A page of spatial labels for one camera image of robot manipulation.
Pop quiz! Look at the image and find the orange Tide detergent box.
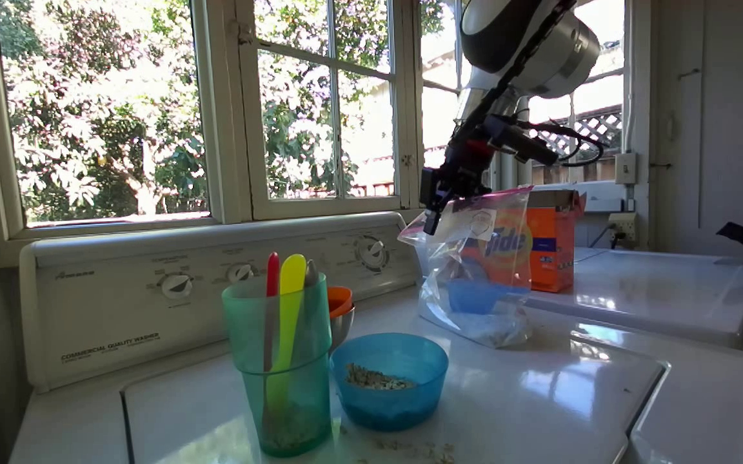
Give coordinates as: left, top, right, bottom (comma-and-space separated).
460, 188, 585, 297

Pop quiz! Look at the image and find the orange-rimmed metal cup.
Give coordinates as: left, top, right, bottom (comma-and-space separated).
327, 283, 358, 350

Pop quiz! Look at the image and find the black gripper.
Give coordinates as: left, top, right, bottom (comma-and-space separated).
418, 112, 562, 237

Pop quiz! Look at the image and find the green translucent plastic cup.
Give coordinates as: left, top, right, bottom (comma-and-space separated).
219, 272, 335, 460

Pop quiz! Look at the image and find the grey plastic utensil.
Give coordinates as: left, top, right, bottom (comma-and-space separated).
299, 259, 323, 370

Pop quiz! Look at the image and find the large white washer dial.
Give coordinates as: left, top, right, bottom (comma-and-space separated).
353, 234, 393, 274

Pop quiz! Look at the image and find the white washing machine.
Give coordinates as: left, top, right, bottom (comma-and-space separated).
7, 211, 743, 464

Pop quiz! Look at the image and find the white box on sill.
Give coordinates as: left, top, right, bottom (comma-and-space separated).
579, 179, 632, 216

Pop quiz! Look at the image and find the white dryer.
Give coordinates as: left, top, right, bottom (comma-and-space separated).
410, 215, 743, 350

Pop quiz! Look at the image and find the cream wooden window frame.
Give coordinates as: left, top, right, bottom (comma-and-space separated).
0, 0, 654, 252

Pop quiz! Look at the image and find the yellow-green plastic utensil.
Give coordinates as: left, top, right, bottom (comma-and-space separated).
267, 252, 313, 417

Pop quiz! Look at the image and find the red plastic utensil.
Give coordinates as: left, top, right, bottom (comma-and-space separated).
264, 250, 285, 371

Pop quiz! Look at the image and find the blue plastic scoop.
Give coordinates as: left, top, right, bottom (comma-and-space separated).
443, 276, 521, 318

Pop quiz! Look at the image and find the blue plastic bowl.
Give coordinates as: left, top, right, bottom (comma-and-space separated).
331, 332, 452, 433

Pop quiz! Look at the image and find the white washer control knob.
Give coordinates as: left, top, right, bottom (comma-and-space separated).
224, 263, 258, 287
157, 272, 197, 301

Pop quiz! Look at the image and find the clear plastic zip bag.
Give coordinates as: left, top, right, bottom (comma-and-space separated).
398, 187, 558, 350

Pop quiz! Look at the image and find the white wall outlet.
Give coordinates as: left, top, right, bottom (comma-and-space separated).
607, 211, 643, 252
614, 151, 643, 188

